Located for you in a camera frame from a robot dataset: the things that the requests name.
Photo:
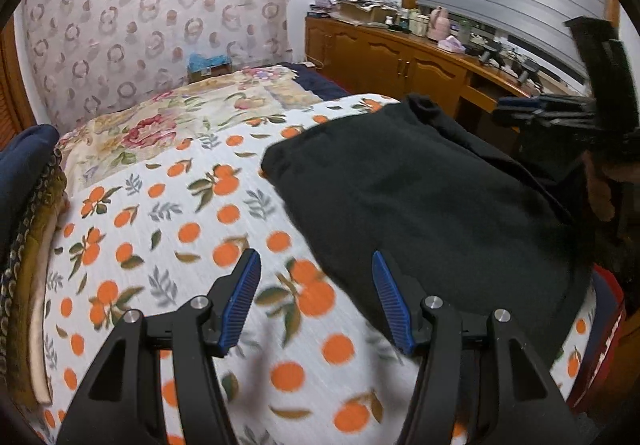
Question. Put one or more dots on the wooden louvered wardrobe door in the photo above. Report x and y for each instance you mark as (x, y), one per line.
(15, 112)

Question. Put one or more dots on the navy blue folded garment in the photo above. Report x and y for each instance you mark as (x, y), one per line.
(22, 162)

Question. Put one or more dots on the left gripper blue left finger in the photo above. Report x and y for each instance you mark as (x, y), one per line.
(230, 299)

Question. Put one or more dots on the black printed t-shirt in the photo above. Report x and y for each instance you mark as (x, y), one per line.
(468, 222)

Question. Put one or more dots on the floral bedspread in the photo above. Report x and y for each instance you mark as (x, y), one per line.
(107, 144)

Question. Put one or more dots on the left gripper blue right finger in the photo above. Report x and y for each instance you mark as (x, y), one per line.
(401, 299)

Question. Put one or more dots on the wooden sideboard cabinet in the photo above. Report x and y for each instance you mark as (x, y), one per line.
(369, 60)

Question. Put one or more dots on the clutter pile on cabinet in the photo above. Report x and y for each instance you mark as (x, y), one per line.
(357, 12)

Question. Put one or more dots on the navy blue blanket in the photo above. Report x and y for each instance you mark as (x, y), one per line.
(311, 80)

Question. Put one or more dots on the orange print white sheet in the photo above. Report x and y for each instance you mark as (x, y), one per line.
(308, 367)

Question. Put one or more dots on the pink kettle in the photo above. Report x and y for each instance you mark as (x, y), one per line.
(438, 25)

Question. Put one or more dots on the circle patterned sheer curtain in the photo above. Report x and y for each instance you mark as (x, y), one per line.
(90, 57)

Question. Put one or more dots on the red blanket edge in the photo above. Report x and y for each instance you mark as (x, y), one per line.
(603, 340)

